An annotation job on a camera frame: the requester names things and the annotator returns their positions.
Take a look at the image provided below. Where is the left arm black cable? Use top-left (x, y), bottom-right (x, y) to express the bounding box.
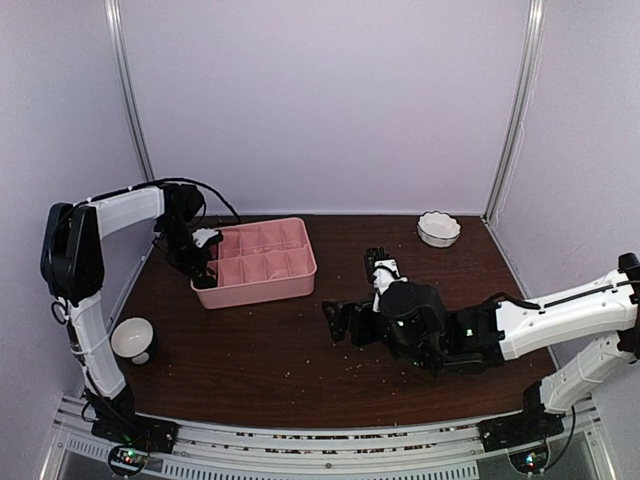
top-left (149, 176), bottom-right (242, 226)

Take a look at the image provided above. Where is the aluminium front frame rail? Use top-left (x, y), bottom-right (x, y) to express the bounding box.
top-left (35, 395), bottom-right (623, 479)

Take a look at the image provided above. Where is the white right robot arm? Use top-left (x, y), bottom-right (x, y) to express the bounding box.
top-left (321, 247), bottom-right (639, 442)

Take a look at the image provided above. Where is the pink divided plastic tray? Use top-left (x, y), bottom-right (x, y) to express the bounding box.
top-left (191, 217), bottom-right (317, 310)

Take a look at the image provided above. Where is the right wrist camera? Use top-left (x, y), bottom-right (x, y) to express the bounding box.
top-left (364, 246), bottom-right (400, 284)

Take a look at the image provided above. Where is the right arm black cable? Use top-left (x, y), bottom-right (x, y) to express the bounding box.
top-left (489, 292), bottom-right (546, 314)

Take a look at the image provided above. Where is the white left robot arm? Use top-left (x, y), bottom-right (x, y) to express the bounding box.
top-left (40, 178), bottom-right (222, 444)

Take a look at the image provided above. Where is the aluminium right corner post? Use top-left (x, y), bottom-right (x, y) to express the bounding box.
top-left (484, 0), bottom-right (547, 225)

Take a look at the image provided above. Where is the white scalloped bowl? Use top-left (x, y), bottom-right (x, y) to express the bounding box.
top-left (417, 211), bottom-right (461, 248)

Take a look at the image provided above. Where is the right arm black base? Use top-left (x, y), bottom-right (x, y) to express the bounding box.
top-left (477, 412), bottom-right (564, 452)

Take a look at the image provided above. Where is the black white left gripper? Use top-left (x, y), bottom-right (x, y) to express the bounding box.
top-left (156, 216), bottom-right (211, 284)

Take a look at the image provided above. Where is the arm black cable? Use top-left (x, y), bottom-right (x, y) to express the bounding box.
top-left (489, 292), bottom-right (546, 314)
top-left (149, 176), bottom-right (242, 226)

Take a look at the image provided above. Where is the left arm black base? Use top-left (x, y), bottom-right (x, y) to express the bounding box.
top-left (91, 399), bottom-right (179, 454)

